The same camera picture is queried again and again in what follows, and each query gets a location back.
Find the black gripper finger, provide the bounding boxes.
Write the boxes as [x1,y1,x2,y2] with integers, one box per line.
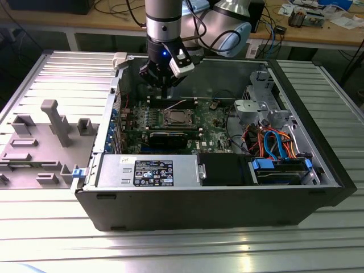
[166,71,183,99]
[138,60,167,99]

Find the metal socket cover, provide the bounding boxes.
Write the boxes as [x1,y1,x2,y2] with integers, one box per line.
[162,109,197,127]

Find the CPU cooler heatsink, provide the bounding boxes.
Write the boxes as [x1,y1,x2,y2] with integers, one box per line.
[288,7,307,28]

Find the black graphics card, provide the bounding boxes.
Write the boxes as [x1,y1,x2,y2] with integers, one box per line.
[148,130,189,151]

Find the green motherboard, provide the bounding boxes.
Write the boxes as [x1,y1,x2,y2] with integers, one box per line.
[118,96,238,156]

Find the silver drive cage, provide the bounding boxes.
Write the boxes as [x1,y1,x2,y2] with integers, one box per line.
[244,69,287,103]

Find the power supply rating label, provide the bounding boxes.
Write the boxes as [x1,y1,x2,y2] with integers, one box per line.
[133,159,174,188]

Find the black plastic drive shroud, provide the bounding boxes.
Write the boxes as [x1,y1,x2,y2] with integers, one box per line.
[198,153,253,187]

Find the silver power supply unit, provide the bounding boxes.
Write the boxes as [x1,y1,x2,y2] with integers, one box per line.
[95,154,200,188]

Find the black tower box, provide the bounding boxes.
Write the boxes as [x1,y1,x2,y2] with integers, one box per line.
[253,0,266,34]

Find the black equipment case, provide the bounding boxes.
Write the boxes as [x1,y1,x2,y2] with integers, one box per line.
[5,0,96,15]

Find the blue plastic latch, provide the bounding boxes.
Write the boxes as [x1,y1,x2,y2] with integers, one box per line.
[72,167,88,180]

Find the hard disk in blue carrier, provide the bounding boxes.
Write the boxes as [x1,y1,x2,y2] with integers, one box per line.
[249,157,314,186]

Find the black PC case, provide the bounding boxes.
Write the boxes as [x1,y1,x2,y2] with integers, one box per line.
[74,52,358,233]

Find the grey parts rack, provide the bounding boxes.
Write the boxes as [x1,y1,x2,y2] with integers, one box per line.
[0,99,101,190]

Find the wooden workbench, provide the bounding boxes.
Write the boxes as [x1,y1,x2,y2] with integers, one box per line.
[0,0,364,53]

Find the silver metal device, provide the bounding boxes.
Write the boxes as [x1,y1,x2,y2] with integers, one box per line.
[305,10,327,28]

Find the white paper sheets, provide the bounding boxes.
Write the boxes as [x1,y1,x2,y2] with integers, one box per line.
[331,16,358,30]

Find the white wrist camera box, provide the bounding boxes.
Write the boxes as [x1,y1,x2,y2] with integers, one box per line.
[168,48,196,78]

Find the silver metal bracket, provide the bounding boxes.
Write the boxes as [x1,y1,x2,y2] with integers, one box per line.
[234,99,270,126]

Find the multicoloured power wire bundle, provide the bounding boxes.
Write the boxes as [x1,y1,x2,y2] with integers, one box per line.
[241,123,301,160]

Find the blue data wire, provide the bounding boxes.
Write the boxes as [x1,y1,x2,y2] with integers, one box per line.
[263,128,288,160]

